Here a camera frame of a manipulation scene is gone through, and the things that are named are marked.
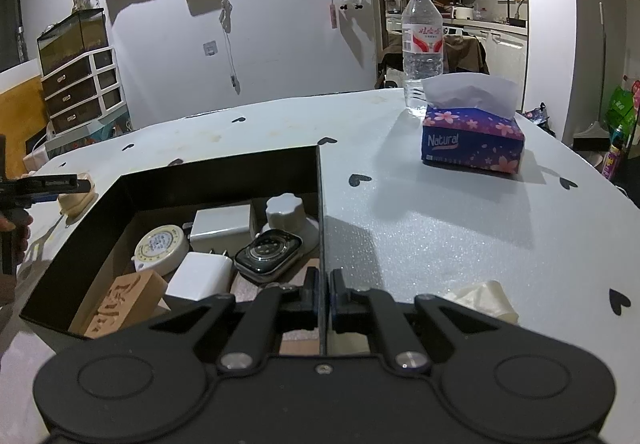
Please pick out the white suction knob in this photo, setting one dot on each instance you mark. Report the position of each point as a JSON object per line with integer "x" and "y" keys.
{"x": 286, "y": 212}

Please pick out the crumpled white tissue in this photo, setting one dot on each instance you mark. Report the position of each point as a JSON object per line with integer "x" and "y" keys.
{"x": 487, "y": 298}

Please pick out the white round tape measure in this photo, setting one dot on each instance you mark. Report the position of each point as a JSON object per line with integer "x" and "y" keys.
{"x": 161, "y": 250}

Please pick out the glass fish tank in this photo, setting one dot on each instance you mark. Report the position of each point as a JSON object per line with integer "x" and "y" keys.
{"x": 81, "y": 32}

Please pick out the black smart watch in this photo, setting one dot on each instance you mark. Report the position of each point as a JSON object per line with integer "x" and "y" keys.
{"x": 268, "y": 256}

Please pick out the white power adapter with plug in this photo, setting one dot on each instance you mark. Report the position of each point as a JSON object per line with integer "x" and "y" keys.
{"x": 222, "y": 229}

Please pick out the clear plastic water bottle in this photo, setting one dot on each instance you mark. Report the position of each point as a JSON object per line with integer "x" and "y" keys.
{"x": 422, "y": 38}

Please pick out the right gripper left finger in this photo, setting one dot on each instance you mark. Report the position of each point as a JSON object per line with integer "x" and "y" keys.
{"x": 277, "y": 309}

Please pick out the person's right hand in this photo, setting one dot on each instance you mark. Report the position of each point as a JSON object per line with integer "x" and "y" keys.
{"x": 15, "y": 225}

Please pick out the black cardboard box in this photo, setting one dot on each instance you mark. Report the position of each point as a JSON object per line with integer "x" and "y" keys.
{"x": 76, "y": 275}

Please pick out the white usb charger cube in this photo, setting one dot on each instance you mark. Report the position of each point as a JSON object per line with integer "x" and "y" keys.
{"x": 199, "y": 276}

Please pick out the brown carved wooden block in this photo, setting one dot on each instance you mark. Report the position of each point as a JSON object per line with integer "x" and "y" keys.
{"x": 129, "y": 299}

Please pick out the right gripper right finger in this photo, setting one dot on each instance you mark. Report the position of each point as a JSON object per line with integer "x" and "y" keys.
{"x": 373, "y": 313}

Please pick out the purple floral tissue box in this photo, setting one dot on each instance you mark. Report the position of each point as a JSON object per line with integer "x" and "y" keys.
{"x": 470, "y": 122}

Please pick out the white drawer cabinet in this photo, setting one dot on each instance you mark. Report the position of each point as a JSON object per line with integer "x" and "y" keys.
{"x": 86, "y": 88}

